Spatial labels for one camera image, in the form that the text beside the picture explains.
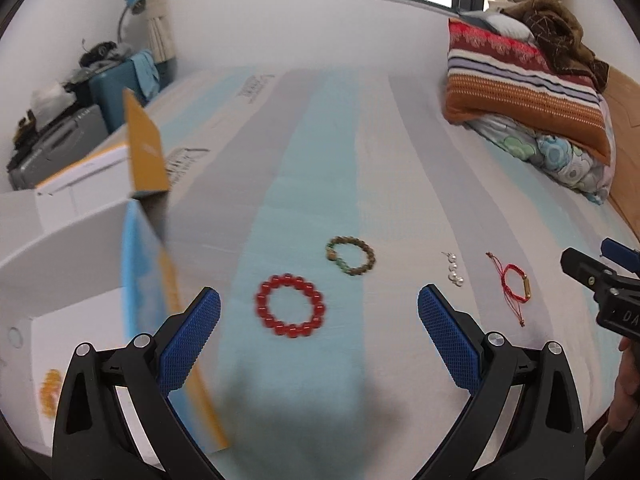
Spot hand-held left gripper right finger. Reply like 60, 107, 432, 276
417, 284, 588, 480

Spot blue desk lamp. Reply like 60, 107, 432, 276
117, 0, 147, 56

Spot wooden headboard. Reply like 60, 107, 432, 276
602, 65, 640, 241

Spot black bag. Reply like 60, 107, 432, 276
80, 41, 126, 68

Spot striped bedsheet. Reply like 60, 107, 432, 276
145, 62, 640, 480

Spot grey suitcase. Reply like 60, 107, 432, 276
7, 105, 111, 191

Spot floral pillow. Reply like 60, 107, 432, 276
465, 105, 617, 206

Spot blue and white cardboard box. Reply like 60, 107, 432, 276
0, 89, 231, 466

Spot yellow bead bracelet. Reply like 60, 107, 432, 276
39, 369, 63, 418

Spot person's right hand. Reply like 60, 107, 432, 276
602, 337, 640, 456

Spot green brown bead bracelet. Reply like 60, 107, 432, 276
325, 236, 377, 276

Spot small pearl bracelet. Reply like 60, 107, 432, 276
442, 252, 466, 288

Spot grey pillow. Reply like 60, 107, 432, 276
457, 7, 536, 43

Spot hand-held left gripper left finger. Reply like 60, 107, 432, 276
52, 286, 223, 480

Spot striped red orange pillow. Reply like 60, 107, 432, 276
444, 17, 613, 166

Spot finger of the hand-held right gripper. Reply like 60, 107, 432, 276
600, 238, 640, 277
560, 247, 621, 306

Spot white plastic bag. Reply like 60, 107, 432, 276
30, 85, 68, 111

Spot blue suitcase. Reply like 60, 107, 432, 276
90, 57, 161, 136

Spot light blue cloth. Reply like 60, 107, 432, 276
131, 50, 161, 98

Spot brown blanket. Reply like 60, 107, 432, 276
500, 0, 611, 93

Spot red cord bracelet long strings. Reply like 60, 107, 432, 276
486, 252, 535, 328

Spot red bead bracelet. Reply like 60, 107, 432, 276
255, 273, 325, 339

